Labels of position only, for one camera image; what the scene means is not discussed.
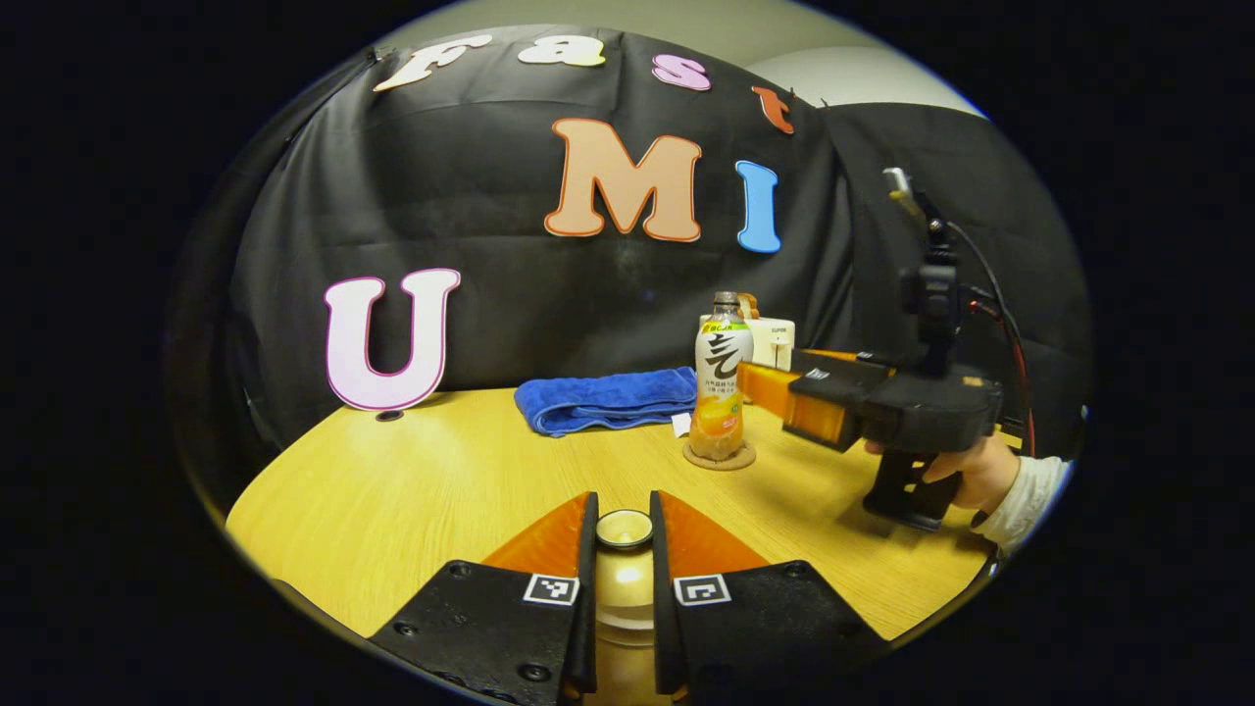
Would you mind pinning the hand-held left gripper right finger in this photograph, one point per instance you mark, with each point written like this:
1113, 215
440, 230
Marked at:
665, 637

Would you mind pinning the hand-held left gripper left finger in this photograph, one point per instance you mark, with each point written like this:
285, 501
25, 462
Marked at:
588, 637

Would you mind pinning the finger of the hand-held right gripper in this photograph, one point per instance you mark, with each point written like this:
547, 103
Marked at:
853, 361
824, 392

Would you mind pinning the clear water bottle white label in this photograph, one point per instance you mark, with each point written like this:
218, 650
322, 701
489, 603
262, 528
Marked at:
721, 392

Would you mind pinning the round cork coaster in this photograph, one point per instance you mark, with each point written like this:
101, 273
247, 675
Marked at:
721, 464

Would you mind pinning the white toaster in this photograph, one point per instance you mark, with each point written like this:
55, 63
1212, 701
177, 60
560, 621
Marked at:
775, 338

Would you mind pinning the toast bread slice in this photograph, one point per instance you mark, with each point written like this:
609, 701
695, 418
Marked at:
750, 306

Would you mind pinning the blue towel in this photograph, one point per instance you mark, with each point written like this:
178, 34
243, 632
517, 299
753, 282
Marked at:
598, 400

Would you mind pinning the black backdrop cloth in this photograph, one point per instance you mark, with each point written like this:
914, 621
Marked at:
539, 294

